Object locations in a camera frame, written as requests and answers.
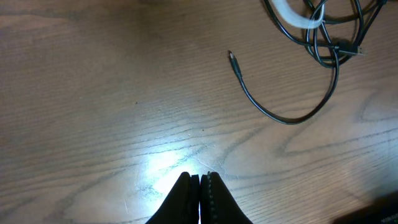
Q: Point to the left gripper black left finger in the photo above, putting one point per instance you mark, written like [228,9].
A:
[181,205]

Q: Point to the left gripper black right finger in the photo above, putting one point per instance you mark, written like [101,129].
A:
[217,205]

